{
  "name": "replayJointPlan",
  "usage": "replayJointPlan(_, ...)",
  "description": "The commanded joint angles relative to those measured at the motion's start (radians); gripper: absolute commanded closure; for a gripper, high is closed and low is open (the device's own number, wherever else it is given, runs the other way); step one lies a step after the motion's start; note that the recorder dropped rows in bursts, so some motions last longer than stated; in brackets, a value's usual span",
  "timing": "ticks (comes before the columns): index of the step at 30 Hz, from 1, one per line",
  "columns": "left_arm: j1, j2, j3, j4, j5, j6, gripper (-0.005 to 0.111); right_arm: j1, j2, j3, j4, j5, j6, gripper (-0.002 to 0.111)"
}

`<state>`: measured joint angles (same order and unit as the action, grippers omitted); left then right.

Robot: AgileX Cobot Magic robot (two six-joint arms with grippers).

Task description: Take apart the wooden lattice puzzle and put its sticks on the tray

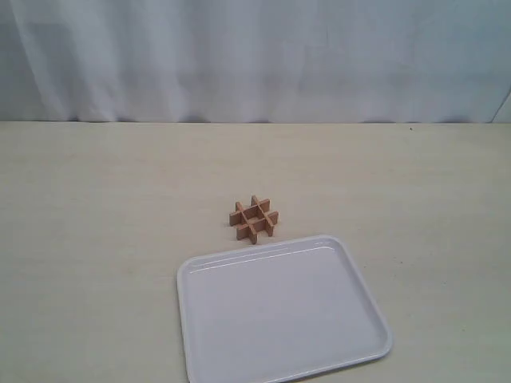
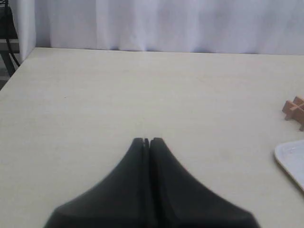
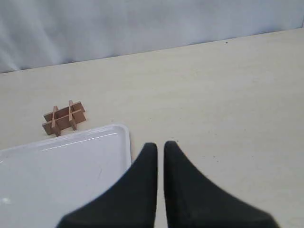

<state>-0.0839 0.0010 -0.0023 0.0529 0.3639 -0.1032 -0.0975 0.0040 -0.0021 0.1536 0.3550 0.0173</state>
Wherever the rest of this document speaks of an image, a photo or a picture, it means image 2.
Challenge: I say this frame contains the notched wooden piece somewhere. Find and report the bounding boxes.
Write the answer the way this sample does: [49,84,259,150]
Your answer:
[282,96,304,132]

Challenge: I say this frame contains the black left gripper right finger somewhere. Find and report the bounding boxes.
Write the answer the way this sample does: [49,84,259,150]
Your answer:
[149,138,260,228]

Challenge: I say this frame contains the black metal stand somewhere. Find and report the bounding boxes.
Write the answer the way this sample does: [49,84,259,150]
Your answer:
[0,0,20,89]

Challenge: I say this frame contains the white plastic tray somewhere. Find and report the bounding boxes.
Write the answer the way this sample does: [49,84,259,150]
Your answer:
[274,140,304,191]

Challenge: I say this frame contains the white curtain backdrop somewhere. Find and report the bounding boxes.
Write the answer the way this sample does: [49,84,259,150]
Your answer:
[10,0,304,60]

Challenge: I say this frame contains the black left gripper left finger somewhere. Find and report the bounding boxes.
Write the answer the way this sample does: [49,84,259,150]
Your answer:
[45,138,152,228]

